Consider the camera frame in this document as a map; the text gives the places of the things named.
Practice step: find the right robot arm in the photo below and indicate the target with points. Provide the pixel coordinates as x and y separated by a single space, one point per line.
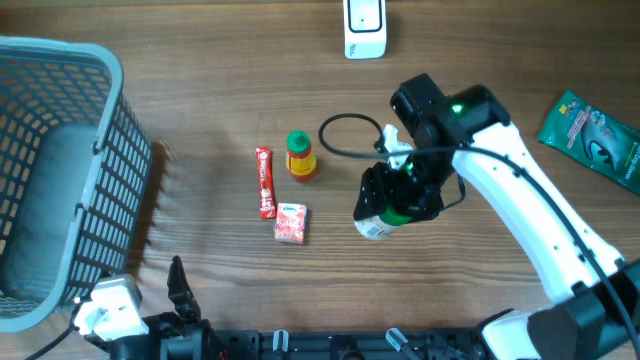
593 291

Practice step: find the red pink small carton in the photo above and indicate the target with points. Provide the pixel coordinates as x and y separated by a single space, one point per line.
290 224

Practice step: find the grey plastic shopping basket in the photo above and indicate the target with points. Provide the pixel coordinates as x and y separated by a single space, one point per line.
74 167

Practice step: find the white barcode scanner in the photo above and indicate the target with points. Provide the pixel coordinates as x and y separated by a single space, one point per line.
365 29

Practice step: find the red snack bar wrapper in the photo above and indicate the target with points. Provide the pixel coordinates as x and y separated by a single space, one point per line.
267 205

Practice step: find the green lid glass jar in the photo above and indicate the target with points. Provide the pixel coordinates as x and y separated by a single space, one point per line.
380 227

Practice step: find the red yellow sauce bottle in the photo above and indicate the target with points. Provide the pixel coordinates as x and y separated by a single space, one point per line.
300 158

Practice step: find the green 3M product pack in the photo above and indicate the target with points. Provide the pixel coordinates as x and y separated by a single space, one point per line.
594 139

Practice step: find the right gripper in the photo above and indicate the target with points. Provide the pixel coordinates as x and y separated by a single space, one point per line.
378 182

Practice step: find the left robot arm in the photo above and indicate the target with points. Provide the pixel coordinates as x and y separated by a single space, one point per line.
178 335

